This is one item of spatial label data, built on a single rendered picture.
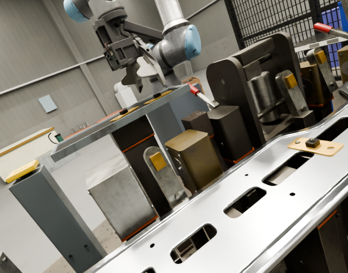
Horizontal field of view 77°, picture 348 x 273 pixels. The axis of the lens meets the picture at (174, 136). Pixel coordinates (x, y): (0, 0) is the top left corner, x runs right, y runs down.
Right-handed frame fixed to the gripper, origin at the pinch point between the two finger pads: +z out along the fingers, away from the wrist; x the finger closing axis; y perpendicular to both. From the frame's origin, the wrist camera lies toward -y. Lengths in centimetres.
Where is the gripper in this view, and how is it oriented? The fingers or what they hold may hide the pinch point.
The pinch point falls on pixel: (153, 89)
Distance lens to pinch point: 62.0
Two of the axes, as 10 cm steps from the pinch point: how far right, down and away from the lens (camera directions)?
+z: 4.0, 8.6, 3.1
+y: -7.4, 5.0, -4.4
